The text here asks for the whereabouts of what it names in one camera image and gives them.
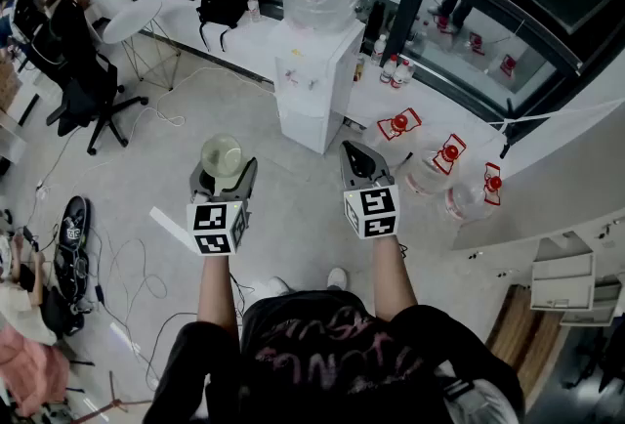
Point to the clear plastic cup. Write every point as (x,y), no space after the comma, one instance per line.
(222,156)

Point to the white drawer unit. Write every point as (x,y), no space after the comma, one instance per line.
(561,280)

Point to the person's white right shoe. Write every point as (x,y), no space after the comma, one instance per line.
(337,278)

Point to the black flask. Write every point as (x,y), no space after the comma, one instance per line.
(375,21)

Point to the black office chair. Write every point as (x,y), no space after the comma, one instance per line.
(83,85)

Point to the white plastic bottle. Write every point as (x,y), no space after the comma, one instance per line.
(253,9)

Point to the person's left forearm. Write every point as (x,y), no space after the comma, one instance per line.
(217,285)

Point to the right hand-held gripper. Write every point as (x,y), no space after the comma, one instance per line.
(376,212)

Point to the round white side table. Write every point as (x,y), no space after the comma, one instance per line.
(132,16)

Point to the person's right forearm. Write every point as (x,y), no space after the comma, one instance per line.
(393,275)

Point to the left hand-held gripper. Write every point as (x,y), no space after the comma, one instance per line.
(210,219)

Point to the black skateboard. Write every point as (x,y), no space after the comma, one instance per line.
(73,236)

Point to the person's black printed shirt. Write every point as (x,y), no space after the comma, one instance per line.
(332,363)

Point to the white water dispenser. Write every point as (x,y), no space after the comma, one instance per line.
(305,90)

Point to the wooden floor panel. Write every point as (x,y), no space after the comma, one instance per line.
(522,339)

